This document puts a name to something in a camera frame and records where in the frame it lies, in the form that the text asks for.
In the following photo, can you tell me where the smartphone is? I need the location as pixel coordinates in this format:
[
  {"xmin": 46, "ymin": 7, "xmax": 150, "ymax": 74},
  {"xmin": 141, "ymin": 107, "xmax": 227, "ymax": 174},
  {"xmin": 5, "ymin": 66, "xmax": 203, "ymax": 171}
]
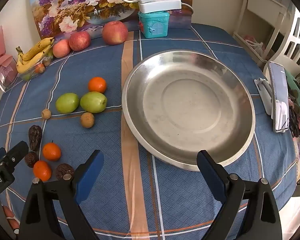
[{"xmin": 268, "ymin": 61, "xmax": 290, "ymax": 132}]

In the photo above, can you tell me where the white phone stand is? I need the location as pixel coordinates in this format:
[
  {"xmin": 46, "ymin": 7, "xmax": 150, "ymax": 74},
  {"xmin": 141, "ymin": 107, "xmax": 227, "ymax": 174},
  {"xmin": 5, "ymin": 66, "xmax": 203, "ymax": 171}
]
[{"xmin": 254, "ymin": 78, "xmax": 274, "ymax": 115}]

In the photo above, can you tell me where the white shelf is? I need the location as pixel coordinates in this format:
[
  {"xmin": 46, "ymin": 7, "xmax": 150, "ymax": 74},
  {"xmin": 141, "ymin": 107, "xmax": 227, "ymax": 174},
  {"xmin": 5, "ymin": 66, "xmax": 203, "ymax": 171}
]
[{"xmin": 232, "ymin": 0, "xmax": 295, "ymax": 67}]

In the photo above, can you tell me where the teal house-shaped box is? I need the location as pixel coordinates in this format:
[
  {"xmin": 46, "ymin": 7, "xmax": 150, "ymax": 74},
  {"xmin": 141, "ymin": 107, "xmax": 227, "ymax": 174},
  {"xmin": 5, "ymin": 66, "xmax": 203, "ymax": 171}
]
[{"xmin": 137, "ymin": 10, "xmax": 170, "ymax": 39}]

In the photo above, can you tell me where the white lattice chair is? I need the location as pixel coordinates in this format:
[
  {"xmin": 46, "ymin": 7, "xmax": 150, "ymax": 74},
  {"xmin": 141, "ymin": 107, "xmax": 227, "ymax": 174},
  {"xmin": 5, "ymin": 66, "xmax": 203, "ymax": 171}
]
[{"xmin": 280, "ymin": 5, "xmax": 300, "ymax": 80}]

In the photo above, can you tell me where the large tangerine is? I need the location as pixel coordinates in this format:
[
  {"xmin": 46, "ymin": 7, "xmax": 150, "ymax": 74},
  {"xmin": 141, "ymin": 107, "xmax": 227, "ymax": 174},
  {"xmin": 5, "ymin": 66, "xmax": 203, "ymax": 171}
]
[{"xmin": 88, "ymin": 77, "xmax": 107, "ymax": 93}]

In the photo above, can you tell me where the green jujube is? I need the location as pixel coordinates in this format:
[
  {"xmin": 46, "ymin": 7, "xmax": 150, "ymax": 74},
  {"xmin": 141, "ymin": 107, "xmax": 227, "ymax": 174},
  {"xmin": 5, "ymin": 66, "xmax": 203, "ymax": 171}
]
[
  {"xmin": 55, "ymin": 93, "xmax": 80, "ymax": 114},
  {"xmin": 80, "ymin": 91, "xmax": 108, "ymax": 113}
]

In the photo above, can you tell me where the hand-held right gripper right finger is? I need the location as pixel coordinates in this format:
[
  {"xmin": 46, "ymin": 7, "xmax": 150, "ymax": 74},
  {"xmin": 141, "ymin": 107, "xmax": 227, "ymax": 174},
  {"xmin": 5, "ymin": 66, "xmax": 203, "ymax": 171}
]
[{"xmin": 196, "ymin": 150, "xmax": 283, "ymax": 240}]

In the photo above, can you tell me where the small tangerine with stem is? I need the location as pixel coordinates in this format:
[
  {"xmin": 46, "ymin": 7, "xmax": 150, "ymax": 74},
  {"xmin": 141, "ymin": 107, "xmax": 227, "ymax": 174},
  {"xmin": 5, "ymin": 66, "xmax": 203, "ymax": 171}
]
[{"xmin": 42, "ymin": 141, "xmax": 61, "ymax": 162}]

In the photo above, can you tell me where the large longan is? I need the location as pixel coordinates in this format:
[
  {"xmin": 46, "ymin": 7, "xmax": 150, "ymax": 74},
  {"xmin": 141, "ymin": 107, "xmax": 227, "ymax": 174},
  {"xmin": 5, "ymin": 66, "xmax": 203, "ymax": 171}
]
[{"xmin": 80, "ymin": 112, "xmax": 95, "ymax": 128}]

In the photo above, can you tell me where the round dried red date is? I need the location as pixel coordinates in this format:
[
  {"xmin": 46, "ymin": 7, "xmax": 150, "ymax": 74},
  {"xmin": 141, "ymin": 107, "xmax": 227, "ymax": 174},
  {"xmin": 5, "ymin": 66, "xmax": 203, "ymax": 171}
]
[{"xmin": 55, "ymin": 163, "xmax": 75, "ymax": 180}]

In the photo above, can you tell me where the dark red apple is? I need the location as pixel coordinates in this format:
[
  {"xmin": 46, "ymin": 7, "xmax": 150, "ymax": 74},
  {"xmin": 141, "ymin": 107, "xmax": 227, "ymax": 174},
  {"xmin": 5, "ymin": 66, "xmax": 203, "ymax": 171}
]
[{"xmin": 69, "ymin": 31, "xmax": 91, "ymax": 52}]

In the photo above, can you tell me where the round steel plate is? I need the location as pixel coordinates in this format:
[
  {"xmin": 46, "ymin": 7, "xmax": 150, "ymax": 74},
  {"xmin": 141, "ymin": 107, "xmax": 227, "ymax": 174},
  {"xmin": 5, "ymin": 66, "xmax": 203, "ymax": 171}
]
[{"xmin": 121, "ymin": 49, "xmax": 256, "ymax": 172}]

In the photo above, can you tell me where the small pink apple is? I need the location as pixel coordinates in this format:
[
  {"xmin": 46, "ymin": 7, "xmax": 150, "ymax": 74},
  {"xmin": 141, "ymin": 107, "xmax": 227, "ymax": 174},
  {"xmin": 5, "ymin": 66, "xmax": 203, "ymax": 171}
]
[{"xmin": 52, "ymin": 39, "xmax": 71, "ymax": 59}]

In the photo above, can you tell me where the small dried red date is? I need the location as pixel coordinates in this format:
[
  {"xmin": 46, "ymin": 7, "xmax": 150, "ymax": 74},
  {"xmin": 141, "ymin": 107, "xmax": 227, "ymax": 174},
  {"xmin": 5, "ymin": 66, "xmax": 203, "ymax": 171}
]
[{"xmin": 24, "ymin": 151, "xmax": 39, "ymax": 168}]

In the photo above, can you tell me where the bunch of bananas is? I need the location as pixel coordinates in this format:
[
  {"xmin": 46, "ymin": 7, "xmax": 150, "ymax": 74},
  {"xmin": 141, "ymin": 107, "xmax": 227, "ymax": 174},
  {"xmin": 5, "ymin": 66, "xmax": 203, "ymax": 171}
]
[{"xmin": 16, "ymin": 37, "xmax": 55, "ymax": 74}]

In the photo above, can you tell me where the pink white cloth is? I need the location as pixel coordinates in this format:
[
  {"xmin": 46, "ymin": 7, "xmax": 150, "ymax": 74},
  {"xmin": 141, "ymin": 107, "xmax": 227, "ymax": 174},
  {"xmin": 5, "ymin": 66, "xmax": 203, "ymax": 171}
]
[{"xmin": 244, "ymin": 35, "xmax": 263, "ymax": 53}]

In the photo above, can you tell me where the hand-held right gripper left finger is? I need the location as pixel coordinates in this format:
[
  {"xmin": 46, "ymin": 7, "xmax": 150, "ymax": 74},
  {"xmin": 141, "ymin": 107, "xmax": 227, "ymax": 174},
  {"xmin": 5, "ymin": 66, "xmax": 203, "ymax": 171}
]
[{"xmin": 18, "ymin": 149, "xmax": 105, "ymax": 240}]

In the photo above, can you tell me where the clear plastic fruit container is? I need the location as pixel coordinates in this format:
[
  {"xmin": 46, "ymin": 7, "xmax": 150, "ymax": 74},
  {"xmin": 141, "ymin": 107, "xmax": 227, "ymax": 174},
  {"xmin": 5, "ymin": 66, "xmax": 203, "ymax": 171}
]
[{"xmin": 21, "ymin": 52, "xmax": 54, "ymax": 82}]

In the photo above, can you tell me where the grey power cord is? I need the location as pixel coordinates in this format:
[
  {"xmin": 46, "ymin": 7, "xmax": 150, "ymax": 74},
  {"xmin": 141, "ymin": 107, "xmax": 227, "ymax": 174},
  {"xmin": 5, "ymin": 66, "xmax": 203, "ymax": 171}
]
[{"xmin": 181, "ymin": 2, "xmax": 194, "ymax": 15}]

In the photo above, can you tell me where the large red apple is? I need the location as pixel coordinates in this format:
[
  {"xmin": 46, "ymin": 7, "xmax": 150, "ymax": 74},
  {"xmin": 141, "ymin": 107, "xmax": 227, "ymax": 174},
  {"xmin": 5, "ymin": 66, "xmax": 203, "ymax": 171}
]
[{"xmin": 102, "ymin": 21, "xmax": 129, "ymax": 46}]

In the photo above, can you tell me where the blue plaid tablecloth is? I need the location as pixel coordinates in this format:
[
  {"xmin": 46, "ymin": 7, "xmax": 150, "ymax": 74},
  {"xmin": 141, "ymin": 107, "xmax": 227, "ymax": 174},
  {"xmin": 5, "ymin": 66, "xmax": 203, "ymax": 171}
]
[{"xmin": 0, "ymin": 22, "xmax": 298, "ymax": 240}]

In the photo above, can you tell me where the flower painting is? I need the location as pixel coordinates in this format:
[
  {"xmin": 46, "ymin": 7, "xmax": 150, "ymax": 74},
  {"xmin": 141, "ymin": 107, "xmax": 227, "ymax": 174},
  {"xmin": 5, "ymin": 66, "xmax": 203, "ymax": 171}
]
[{"xmin": 28, "ymin": 0, "xmax": 193, "ymax": 39}]

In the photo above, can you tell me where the pink flower bouquet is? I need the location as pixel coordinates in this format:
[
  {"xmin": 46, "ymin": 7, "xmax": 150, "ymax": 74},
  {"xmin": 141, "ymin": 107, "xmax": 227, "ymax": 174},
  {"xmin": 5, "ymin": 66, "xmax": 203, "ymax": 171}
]
[{"xmin": 0, "ymin": 26, "xmax": 19, "ymax": 97}]

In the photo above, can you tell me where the long dried red date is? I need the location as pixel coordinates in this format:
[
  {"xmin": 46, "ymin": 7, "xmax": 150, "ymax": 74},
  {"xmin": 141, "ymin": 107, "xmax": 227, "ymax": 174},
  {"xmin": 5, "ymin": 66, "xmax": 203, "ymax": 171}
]
[{"xmin": 28, "ymin": 125, "xmax": 43, "ymax": 152}]

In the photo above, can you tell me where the white power strip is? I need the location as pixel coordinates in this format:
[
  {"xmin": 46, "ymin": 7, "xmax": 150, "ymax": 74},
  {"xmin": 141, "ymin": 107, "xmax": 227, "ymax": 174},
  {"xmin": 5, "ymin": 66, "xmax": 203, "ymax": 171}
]
[{"xmin": 139, "ymin": 0, "xmax": 182, "ymax": 14}]

